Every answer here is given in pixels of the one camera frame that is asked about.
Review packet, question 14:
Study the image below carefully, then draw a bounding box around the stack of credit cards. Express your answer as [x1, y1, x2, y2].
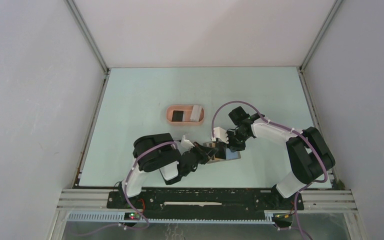
[189, 105, 202, 122]

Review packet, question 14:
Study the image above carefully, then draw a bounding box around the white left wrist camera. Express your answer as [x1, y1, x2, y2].
[180, 134, 195, 151]

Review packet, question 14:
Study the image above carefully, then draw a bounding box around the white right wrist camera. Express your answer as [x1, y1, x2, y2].
[211, 127, 229, 144]

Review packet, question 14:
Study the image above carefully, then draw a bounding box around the taupe leather card holder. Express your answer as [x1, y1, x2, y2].
[203, 141, 241, 163]

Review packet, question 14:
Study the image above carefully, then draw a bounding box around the white cable duct strip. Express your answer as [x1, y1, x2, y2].
[66, 211, 274, 224]

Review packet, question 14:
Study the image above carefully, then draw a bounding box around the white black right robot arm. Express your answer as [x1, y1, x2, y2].
[227, 106, 336, 209]

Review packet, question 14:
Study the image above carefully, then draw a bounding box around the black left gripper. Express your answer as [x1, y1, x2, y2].
[189, 141, 219, 168]

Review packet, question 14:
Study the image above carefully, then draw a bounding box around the black credit card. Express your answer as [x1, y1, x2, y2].
[214, 148, 227, 160]

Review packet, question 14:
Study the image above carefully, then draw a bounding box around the peach plastic card tray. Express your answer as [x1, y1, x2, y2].
[166, 105, 205, 127]

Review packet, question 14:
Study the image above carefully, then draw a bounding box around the yellow card with black stripe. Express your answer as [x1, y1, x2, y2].
[208, 142, 219, 162]

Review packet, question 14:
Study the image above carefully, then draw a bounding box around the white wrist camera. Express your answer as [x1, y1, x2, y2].
[180, 134, 195, 151]
[211, 127, 229, 144]

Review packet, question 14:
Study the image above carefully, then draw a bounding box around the black card in tray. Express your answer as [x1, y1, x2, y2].
[171, 110, 184, 122]

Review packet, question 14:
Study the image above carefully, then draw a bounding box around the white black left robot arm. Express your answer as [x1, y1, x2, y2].
[118, 133, 224, 208]

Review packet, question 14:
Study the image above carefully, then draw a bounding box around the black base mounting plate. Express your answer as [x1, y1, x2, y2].
[106, 187, 304, 221]

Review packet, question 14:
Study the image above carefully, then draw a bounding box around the aluminium frame rail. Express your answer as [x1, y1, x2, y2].
[56, 189, 112, 211]

